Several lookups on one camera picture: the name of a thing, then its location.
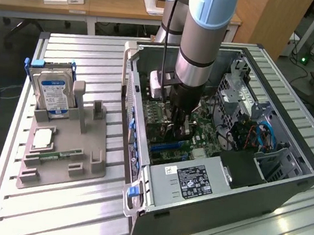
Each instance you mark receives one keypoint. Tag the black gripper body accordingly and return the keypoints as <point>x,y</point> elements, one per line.
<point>188,95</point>

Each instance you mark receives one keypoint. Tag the green expansion card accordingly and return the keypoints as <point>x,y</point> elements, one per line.
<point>161,133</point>

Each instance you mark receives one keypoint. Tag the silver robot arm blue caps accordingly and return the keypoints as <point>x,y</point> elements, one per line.
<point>202,43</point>

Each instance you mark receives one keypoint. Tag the green motherboard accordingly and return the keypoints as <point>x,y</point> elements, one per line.
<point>203,134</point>

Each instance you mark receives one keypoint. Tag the silver chipset heat sink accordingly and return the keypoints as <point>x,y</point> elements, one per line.
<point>199,153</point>

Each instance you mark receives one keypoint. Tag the perforated silver disk bay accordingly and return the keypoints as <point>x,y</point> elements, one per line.
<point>233,97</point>

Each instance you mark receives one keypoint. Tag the grey power supply unit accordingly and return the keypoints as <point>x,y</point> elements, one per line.
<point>166,186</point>

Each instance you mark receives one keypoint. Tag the blue case latch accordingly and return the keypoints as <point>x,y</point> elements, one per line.
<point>132,192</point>

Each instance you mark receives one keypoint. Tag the stack of white papers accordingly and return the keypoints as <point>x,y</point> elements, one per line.
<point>152,6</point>

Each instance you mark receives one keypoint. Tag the black open PC case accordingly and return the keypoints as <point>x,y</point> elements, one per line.
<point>219,215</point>

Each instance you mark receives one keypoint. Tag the silver slanted disk bay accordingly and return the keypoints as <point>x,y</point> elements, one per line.
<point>282,165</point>

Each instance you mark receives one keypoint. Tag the wooden cabinet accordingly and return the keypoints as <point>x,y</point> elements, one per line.
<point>270,19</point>

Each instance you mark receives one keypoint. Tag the wooden desk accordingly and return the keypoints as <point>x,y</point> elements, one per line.
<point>115,8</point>

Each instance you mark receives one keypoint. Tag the grey parts rack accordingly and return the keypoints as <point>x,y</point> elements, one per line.
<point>63,141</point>

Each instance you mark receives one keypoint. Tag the green indicator light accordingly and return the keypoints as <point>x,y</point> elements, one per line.
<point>303,59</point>

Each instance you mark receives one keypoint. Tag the hard disk blue label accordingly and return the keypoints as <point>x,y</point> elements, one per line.
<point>53,94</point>

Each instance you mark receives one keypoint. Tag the green RAM stick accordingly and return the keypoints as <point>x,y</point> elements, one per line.
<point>53,155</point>

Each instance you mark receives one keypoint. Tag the silver CPU chip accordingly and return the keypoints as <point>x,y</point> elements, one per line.
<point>42,138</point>

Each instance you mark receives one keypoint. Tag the hard drive with blue label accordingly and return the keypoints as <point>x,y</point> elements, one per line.
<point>32,65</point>

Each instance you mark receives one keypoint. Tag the black chair base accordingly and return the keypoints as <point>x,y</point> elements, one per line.
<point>17,26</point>

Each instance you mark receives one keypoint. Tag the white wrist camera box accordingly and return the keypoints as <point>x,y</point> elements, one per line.
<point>158,85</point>

